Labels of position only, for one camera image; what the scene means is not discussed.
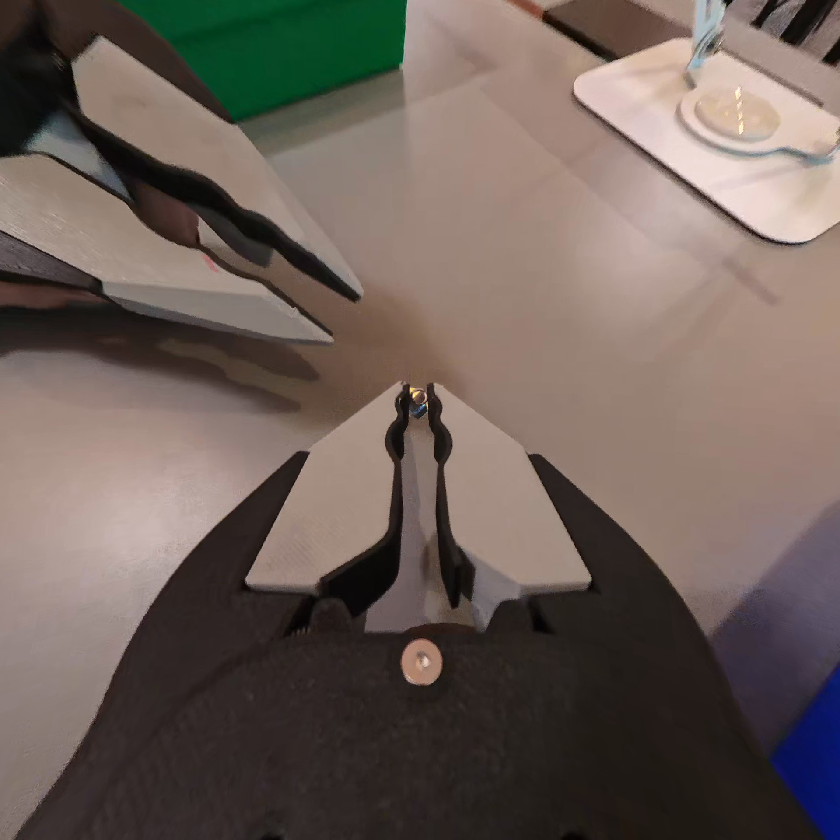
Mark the person's left hand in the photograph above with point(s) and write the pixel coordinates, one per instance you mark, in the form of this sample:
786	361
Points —
167	216

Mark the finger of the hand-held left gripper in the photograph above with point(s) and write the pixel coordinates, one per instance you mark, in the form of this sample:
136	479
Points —
98	243
184	124

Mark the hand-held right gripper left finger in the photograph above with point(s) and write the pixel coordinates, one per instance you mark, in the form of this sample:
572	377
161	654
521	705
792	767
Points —
328	512

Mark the black rectangular pad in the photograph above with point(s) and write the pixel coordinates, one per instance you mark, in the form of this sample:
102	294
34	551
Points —
623	23

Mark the white folding stand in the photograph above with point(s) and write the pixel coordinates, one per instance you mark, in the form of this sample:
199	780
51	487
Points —
643	98

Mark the blue plastic bin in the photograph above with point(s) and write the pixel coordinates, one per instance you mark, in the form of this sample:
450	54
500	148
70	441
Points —
814	768

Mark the silver bolt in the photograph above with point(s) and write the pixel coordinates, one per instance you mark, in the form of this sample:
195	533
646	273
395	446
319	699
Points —
418	397

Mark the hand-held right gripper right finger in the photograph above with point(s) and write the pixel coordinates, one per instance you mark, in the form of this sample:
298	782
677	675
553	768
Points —
512	518

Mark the green plastic bin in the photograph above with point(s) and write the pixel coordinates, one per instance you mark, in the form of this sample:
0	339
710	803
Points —
295	52

